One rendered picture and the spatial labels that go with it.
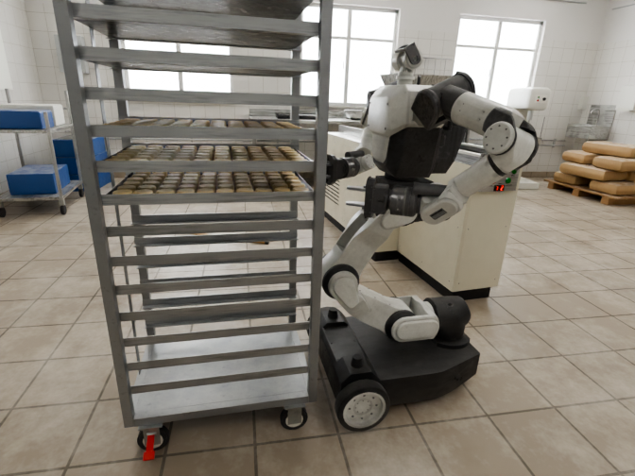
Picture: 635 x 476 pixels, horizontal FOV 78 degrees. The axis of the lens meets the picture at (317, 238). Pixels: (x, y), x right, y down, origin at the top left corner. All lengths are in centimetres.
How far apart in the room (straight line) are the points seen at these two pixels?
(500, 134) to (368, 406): 103
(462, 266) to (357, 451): 131
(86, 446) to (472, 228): 204
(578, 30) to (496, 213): 565
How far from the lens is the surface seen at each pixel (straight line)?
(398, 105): 133
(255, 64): 113
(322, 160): 114
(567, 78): 778
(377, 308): 160
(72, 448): 173
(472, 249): 245
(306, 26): 116
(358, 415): 158
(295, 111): 157
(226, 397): 152
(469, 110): 115
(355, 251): 146
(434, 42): 653
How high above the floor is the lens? 115
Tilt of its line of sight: 20 degrees down
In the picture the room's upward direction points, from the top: 2 degrees clockwise
